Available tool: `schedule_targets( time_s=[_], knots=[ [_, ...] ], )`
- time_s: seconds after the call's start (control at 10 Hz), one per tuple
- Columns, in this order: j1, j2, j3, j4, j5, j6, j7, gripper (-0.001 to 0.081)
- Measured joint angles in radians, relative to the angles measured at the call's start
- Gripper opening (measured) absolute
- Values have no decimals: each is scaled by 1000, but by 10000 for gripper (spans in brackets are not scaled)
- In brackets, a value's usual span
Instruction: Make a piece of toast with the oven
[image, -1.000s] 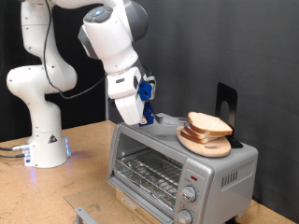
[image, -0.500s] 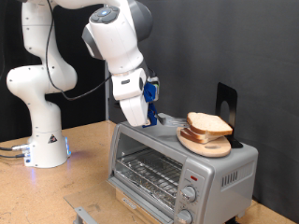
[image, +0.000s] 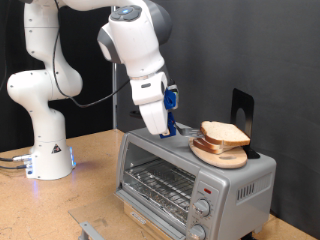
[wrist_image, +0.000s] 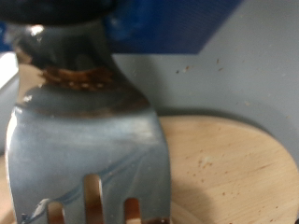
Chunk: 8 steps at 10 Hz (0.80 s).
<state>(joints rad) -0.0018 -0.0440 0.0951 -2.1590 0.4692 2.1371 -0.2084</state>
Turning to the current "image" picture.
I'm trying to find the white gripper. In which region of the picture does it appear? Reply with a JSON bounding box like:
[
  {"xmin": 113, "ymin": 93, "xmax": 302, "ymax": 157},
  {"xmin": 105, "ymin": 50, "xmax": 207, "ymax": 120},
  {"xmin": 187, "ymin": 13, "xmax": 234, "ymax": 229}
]
[{"xmin": 129, "ymin": 71, "xmax": 170, "ymax": 139}]

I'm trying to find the white bread slice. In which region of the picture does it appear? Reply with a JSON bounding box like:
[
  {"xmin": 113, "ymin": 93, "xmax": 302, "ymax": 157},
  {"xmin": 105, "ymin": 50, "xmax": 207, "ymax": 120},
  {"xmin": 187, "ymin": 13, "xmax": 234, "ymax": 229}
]
[{"xmin": 199, "ymin": 120, "xmax": 252, "ymax": 147}]

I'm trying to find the glass oven door with handle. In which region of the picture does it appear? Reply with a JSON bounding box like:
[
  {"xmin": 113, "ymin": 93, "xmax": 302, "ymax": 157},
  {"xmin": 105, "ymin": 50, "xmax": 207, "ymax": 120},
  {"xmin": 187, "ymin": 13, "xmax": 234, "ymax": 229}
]
[{"xmin": 68, "ymin": 191, "xmax": 168, "ymax": 240}]

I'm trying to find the silver oven knob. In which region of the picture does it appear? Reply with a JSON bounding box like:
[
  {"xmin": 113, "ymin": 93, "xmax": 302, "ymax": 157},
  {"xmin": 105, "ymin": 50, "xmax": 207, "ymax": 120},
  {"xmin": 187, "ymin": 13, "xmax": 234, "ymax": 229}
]
[
  {"xmin": 188, "ymin": 223, "xmax": 207, "ymax": 240},
  {"xmin": 193, "ymin": 198, "xmax": 212, "ymax": 218}
]

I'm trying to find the silver toaster oven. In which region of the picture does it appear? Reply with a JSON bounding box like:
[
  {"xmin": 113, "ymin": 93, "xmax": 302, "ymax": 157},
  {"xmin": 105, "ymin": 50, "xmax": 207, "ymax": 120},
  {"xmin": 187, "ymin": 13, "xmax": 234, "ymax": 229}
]
[{"xmin": 114, "ymin": 120, "xmax": 278, "ymax": 240}]

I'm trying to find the oval wooden plate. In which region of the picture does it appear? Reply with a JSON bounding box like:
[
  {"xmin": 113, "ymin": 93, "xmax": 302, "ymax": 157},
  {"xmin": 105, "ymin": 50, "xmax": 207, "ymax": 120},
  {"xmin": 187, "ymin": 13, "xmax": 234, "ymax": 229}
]
[{"xmin": 188, "ymin": 134, "xmax": 249, "ymax": 170}]

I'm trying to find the metal pole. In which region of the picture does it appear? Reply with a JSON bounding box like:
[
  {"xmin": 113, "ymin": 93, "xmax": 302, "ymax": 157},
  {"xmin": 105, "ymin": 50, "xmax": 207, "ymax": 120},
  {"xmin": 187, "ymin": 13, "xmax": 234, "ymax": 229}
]
[{"xmin": 112, "ymin": 62, "xmax": 119, "ymax": 130}]

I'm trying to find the black metal bookend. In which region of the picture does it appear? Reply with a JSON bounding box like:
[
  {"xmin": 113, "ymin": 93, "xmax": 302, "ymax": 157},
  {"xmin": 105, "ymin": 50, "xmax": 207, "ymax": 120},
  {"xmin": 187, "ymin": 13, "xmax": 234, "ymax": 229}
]
[{"xmin": 229, "ymin": 87, "xmax": 262, "ymax": 160}]

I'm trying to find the gray backdrop curtain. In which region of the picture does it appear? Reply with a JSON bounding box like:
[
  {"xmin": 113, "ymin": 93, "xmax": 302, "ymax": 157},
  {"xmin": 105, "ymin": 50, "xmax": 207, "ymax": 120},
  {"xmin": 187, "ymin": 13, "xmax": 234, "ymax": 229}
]
[{"xmin": 114, "ymin": 0, "xmax": 320, "ymax": 239}]

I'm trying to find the black backdrop curtain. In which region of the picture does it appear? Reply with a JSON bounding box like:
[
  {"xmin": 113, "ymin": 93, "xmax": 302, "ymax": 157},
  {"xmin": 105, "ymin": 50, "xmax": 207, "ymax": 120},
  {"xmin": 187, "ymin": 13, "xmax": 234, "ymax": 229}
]
[{"xmin": 0, "ymin": 0, "xmax": 116, "ymax": 153}]

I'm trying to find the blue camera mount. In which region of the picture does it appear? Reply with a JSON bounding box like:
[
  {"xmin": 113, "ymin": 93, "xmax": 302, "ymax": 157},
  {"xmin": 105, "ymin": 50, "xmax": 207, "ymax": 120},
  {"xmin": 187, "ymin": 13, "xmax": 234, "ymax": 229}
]
[{"xmin": 163, "ymin": 89, "xmax": 177, "ymax": 111}]

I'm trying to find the wire oven rack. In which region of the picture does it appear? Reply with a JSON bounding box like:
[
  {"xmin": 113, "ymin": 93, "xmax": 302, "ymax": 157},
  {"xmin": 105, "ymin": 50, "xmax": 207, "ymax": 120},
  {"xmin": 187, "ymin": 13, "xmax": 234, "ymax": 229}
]
[{"xmin": 123, "ymin": 159, "xmax": 197, "ymax": 225}]

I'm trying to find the black base cable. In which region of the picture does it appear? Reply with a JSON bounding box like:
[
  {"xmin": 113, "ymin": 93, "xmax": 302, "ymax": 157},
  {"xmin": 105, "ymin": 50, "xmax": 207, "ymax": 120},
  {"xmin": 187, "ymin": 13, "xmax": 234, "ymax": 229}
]
[
  {"xmin": 0, "ymin": 154, "xmax": 33, "ymax": 164},
  {"xmin": 0, "ymin": 163, "xmax": 29, "ymax": 171}
]

